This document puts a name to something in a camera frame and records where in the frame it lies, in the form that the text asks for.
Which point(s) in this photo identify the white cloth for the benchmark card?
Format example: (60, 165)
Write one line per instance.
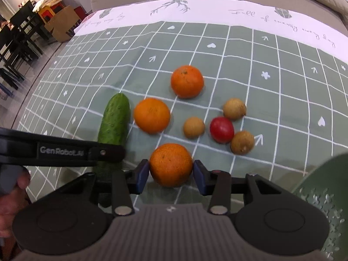
(46, 1)

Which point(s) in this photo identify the red paper bag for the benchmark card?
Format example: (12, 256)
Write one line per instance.
(81, 12)

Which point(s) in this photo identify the orange mandarin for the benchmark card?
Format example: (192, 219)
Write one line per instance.
(171, 165)
(152, 115)
(187, 82)

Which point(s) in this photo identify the person's left hand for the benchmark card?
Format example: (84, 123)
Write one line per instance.
(11, 209)

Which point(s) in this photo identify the green cucumber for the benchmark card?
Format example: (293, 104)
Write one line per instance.
(115, 119)

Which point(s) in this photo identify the green checked tablecloth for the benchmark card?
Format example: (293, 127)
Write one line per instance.
(231, 49)

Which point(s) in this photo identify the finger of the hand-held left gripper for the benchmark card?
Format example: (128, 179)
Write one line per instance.
(111, 153)

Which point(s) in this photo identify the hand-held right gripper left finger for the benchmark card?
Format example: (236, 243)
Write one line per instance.
(143, 176)

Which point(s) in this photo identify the green bowl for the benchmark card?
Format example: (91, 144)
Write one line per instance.
(326, 185)

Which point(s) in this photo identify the brown longan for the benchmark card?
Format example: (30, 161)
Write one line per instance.
(242, 143)
(194, 127)
(234, 109)

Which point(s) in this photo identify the black dining table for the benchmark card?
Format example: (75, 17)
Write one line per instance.
(27, 15)

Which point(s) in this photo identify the cardboard Nike box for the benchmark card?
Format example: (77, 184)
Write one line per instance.
(64, 24)

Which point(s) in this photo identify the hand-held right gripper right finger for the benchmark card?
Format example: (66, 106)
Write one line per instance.
(199, 179)

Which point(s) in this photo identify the red cherry tomato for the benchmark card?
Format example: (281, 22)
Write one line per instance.
(221, 130)

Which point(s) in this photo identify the yellow stool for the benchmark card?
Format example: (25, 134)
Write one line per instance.
(50, 12)

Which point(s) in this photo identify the black dining chair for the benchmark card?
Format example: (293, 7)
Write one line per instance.
(9, 78)
(19, 43)

